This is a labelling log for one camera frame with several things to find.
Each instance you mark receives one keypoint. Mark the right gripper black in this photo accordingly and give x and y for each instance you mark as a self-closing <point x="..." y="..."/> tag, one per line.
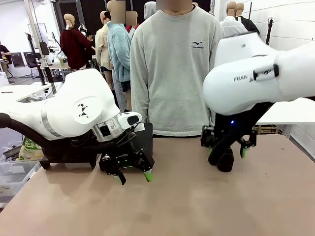
<point x="231" y="127"/>

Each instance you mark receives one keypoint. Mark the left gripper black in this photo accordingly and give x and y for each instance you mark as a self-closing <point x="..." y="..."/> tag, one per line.
<point x="125" y="156"/>

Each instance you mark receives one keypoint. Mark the black leather buckle loafer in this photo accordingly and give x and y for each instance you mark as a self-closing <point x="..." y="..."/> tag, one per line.
<point x="225" y="162"/>

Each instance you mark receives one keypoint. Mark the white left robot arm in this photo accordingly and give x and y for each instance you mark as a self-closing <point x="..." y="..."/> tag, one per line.
<point x="73" y="98"/>

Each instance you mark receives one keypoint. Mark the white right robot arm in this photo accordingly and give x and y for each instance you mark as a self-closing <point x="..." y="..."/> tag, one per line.
<point x="246" y="73"/>

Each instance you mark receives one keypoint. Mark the person right forearm grey sleeve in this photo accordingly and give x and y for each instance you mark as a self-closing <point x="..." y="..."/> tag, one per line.
<point x="139" y="103"/>

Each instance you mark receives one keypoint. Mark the wooden pallet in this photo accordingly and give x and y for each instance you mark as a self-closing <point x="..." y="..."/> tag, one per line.
<point x="267" y="129"/>

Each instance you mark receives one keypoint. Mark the plain white table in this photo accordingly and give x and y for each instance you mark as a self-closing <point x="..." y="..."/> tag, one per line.
<point x="290" y="113"/>

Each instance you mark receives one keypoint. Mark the person in grey sweatshirt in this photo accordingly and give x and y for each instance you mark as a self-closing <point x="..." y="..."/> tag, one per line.
<point x="172" y="73"/>

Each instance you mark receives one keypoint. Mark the green yellow snack bag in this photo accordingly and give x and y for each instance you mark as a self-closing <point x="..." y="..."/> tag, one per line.
<point x="29" y="150"/>

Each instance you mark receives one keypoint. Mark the mannequin in white shirt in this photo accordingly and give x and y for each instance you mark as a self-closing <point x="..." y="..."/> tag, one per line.
<point x="231" y="27"/>

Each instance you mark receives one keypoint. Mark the person in blue fleece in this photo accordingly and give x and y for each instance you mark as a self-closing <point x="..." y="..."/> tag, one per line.
<point x="120" y="49"/>

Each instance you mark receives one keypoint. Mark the clear plastic bin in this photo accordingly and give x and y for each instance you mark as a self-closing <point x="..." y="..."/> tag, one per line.
<point x="14" y="177"/>

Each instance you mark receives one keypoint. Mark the thin black tripod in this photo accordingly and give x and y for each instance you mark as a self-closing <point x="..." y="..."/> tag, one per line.
<point x="270" y="32"/>

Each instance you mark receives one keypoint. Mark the mannequin in black jacket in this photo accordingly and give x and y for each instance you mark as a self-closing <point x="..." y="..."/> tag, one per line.
<point x="248" y="24"/>

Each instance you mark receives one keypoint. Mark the mannequin in beige jacket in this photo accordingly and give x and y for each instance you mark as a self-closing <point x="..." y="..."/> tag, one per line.
<point x="102" y="49"/>

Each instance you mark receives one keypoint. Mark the mannequin in maroon sweater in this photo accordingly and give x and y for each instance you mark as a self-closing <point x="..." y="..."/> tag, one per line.
<point x="73" y="49"/>

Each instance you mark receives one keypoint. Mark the white table with cutout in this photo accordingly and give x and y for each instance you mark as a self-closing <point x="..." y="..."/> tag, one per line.
<point x="14" y="98"/>

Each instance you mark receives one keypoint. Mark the red pen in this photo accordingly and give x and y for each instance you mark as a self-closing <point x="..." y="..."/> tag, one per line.
<point x="7" y="92"/>

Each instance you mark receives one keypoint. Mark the black tripod with device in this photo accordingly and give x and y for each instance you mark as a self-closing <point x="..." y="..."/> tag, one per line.
<point x="43" y="49"/>

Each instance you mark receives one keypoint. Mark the mannequin in grey hoodie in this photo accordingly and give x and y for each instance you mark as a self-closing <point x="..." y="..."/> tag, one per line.
<point x="148" y="9"/>

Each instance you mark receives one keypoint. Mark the seated person in black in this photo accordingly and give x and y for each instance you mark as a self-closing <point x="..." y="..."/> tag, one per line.
<point x="3" y="52"/>

